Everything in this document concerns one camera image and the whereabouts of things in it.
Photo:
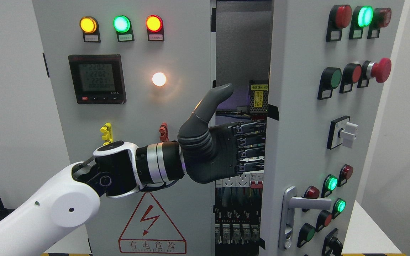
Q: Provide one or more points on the grey robot hand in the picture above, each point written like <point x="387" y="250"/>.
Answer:
<point x="221" y="151"/>

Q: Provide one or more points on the grey cabinet door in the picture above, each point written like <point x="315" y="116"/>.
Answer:
<point x="318" y="48"/>
<point x="185" y="57"/>

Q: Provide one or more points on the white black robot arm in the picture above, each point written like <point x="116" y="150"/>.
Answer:
<point x="72" y="197"/>

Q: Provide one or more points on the white socket breaker row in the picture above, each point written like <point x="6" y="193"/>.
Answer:
<point x="252" y="179"/>

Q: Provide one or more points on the relay terminal row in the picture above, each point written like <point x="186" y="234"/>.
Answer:
<point x="237" y="226"/>

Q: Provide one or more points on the metal mesh power supply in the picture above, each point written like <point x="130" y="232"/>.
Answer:
<point x="258" y="96"/>

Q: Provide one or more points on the white glowing indicator lamp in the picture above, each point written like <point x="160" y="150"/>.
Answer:
<point x="159" y="79"/>

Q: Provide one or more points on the red electric warning sticker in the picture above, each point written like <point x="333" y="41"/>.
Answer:
<point x="151" y="231"/>

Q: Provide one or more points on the black digital power meter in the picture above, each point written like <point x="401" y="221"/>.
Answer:
<point x="98" y="79"/>

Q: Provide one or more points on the red indicator lamp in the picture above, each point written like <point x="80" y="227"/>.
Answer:
<point x="155" y="28"/>

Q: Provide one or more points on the green indicator lamp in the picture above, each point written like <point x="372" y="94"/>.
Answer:
<point x="123" y="28"/>

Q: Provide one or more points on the yellow indicator lamp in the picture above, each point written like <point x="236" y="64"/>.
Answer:
<point x="90" y="29"/>

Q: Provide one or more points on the red emergency stop button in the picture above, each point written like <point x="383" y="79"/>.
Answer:
<point x="378" y="70"/>

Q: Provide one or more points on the red terminal post block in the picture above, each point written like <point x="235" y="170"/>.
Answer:
<point x="163" y="132"/>

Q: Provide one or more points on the silver door lever handle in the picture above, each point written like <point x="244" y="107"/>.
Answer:
<point x="291" y="202"/>

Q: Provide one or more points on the yellow terminal post block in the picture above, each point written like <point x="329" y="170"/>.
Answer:
<point x="107" y="135"/>

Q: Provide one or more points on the white knob selector switch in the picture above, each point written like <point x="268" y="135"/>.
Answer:
<point x="341" y="132"/>

